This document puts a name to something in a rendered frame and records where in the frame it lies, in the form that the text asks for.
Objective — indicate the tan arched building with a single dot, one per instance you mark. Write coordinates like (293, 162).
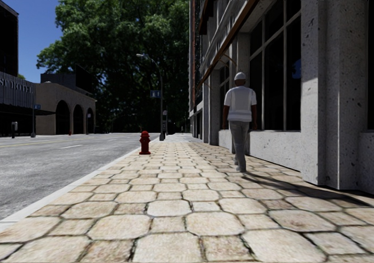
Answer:
(50, 108)

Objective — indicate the red fire hydrant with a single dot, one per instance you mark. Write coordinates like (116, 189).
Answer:
(145, 143)

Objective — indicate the grey building with fire stairs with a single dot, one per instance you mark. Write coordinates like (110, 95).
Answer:
(193, 65)

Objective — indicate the pale concrete building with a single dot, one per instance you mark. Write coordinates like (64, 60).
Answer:
(334, 98)

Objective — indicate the sign on a post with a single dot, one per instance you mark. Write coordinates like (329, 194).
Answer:
(33, 121)

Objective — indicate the person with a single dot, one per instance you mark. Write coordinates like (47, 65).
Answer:
(240, 108)

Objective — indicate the grey street lamp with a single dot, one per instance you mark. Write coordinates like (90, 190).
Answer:
(161, 108)

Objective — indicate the white box on a post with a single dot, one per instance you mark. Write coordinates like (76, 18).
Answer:
(14, 127)

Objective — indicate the trees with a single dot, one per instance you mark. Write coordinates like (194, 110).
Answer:
(121, 49)

